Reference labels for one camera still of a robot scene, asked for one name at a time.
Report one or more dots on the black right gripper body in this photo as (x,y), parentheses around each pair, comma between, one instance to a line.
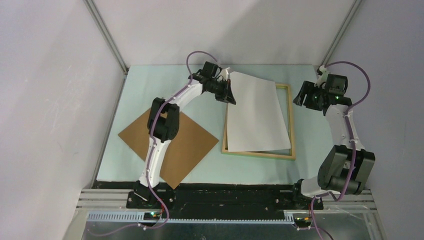
(313,96)

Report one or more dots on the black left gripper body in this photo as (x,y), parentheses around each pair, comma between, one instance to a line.
(219,89)

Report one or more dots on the beach landscape photo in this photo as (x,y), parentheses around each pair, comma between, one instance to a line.
(256,122)

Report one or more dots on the wooden picture frame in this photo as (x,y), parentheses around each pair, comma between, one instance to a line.
(291,155)

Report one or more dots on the brown cardboard backing board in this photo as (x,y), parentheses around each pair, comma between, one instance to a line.
(191,144)

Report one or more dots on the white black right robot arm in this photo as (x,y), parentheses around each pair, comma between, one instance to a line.
(347,167)

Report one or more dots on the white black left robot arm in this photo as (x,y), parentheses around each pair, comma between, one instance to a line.
(164,118)

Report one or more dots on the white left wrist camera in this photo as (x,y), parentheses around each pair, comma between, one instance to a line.
(224,74)

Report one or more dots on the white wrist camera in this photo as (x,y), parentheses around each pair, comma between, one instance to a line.
(224,74)
(323,74)

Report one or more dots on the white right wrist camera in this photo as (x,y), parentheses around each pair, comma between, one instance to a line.
(323,74)

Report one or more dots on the right aluminium corner post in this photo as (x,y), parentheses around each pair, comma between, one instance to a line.
(352,12)

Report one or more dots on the aluminium corner post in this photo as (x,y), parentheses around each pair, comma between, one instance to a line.
(106,34)
(352,12)

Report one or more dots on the left aluminium corner post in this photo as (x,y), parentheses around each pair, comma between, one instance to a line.
(106,34)

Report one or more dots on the grey slotted cable duct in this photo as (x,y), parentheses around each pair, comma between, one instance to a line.
(142,217)

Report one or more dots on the aluminium front rail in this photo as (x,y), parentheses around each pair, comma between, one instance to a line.
(182,201)

